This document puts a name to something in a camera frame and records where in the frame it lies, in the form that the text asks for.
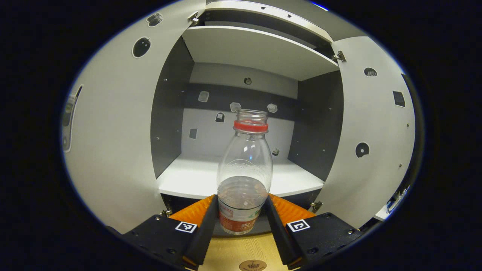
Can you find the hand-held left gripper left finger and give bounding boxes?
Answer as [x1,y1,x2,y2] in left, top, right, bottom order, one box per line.
[122,194,220,269]

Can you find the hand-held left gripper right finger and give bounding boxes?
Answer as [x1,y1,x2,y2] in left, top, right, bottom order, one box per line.
[265,194,364,270]

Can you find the clear plastic bottle red label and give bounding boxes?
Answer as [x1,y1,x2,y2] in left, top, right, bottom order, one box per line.
[217,109,273,235]

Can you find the round wooden coaster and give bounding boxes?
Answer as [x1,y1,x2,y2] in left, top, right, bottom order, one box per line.
[239,260,267,271]

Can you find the white cabinet with dark interior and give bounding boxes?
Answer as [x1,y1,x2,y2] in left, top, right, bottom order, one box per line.
[151,0,368,236]

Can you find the white side table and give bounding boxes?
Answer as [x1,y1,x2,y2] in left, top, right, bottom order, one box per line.
[374,205,392,222]

